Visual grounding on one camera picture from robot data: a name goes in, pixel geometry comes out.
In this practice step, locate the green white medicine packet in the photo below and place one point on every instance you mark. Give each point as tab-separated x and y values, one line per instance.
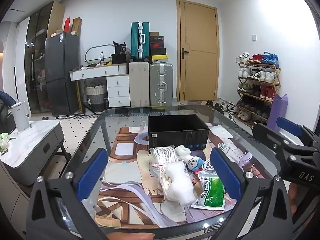
211	190

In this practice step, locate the white electric kettle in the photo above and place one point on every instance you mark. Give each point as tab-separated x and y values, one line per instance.
21	117

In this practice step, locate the rows of shoes on rack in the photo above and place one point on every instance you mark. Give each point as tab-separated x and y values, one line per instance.
253	75

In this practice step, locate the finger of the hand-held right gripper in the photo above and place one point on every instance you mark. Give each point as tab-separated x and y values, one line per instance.
266	133
288	126

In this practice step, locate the white desk with drawers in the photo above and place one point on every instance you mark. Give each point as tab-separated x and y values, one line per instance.
117	90

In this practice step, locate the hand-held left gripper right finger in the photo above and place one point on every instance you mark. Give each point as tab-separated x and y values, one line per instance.
226	173

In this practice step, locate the green white cloth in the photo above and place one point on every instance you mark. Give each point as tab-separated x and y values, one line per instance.
3	142

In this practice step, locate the oval metal frame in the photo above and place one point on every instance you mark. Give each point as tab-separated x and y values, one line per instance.
87	52

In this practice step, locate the purple bag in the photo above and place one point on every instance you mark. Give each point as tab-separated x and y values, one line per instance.
277	112

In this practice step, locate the wooden door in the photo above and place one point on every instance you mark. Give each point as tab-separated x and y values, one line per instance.
200	55

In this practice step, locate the black bag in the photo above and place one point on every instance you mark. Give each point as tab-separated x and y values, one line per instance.
120	53

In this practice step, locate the grey white woven basket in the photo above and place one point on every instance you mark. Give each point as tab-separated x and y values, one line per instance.
95	97

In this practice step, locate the black cardboard box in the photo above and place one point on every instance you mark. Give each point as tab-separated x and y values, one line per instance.
178	132

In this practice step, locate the black red-logo shoe box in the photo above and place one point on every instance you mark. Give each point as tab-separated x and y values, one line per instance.
157	45

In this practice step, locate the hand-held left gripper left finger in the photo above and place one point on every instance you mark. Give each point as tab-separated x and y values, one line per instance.
92	173

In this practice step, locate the silver suitcase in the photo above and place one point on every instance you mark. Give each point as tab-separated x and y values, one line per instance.
161	85

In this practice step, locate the wooden shoe rack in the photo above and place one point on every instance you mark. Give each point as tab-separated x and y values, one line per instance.
276	80

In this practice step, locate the teal suitcase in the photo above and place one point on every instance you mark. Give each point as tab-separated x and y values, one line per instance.
138	42

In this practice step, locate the printed mat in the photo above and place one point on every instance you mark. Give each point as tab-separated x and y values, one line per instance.
125	155

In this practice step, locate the red box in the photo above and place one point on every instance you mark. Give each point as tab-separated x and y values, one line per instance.
67	25

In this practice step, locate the beige suitcase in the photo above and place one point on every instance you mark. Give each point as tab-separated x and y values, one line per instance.
138	85

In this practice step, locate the clear water bottle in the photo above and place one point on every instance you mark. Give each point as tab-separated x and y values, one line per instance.
101	58

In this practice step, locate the dark grey refrigerator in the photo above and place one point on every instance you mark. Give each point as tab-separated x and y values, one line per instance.
61	75

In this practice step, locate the grey side table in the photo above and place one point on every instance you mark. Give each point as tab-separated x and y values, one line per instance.
32	150

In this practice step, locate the dark glass cabinet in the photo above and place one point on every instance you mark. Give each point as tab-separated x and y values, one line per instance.
35	55

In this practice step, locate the brown shoe box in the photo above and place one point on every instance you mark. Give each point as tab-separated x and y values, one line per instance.
154	33

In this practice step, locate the white blue plush doll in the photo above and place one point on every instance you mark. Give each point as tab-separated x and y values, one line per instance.
193	162

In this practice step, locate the tall cardboard box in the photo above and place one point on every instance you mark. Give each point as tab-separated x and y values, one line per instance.
77	26

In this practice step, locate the pile of shoes on floor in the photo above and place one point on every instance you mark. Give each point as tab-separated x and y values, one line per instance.
225	106

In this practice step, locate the blue puffer jacket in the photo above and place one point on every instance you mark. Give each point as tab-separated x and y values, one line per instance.
6	98

